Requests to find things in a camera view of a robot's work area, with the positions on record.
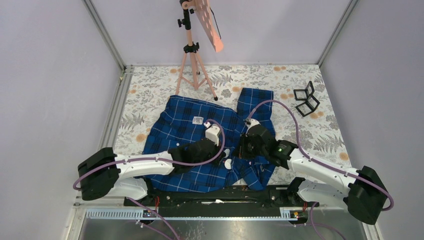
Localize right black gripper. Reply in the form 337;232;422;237
231;132;268;160

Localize blue plaid shirt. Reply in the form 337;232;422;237
143;88;276;193

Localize black jewelry box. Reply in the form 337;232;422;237
295;95;320;117

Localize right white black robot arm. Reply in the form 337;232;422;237
234;124;388;225

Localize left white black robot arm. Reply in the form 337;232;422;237
73;138;230;206

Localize floral table mat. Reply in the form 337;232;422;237
114;64;351;167

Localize pink tripod stand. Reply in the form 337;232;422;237
175;0;222;101

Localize pink perforated board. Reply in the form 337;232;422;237
194;0;224;53

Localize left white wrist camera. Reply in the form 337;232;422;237
203;122;221;146

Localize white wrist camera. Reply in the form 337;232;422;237
244;118;260;130
203;122;221;146

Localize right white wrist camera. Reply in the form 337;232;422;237
244;118;260;130

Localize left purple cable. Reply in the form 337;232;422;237
72;119;226;240

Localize purple cable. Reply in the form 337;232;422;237
72;119;226;240
245;99;395;240

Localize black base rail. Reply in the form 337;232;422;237
123;185;313;218

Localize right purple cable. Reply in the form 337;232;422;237
245;99;395;240

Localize grey slotted cable duct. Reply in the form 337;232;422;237
85;205;298;221

